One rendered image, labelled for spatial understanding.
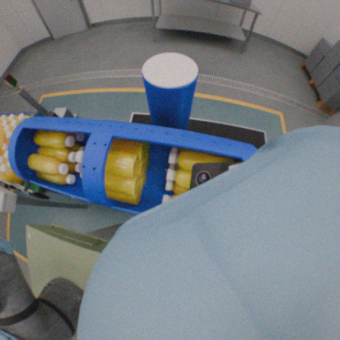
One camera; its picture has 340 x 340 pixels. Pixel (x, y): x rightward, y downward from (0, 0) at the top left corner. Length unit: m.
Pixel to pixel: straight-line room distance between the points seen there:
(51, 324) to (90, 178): 0.36
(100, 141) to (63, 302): 0.40
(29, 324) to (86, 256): 0.20
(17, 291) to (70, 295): 0.14
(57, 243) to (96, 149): 0.25
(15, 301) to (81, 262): 0.18
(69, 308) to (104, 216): 1.41
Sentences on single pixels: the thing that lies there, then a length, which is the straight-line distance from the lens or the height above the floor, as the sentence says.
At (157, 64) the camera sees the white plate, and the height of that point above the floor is 1.04.
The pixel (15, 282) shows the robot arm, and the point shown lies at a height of 1.43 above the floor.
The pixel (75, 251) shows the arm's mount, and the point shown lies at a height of 1.27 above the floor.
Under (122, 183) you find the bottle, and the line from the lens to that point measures 0.49.
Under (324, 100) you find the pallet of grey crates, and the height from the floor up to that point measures 0.20.
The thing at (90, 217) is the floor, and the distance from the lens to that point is 1.80.
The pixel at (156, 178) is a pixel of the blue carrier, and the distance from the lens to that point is 0.65.
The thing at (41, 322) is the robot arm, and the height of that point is 1.41.
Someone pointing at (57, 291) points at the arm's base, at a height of 1.31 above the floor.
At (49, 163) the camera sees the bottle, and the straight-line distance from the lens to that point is 0.65.
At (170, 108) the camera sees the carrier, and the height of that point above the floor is 0.87.
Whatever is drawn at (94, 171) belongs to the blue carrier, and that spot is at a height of 1.22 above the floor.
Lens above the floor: 1.59
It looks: 77 degrees down
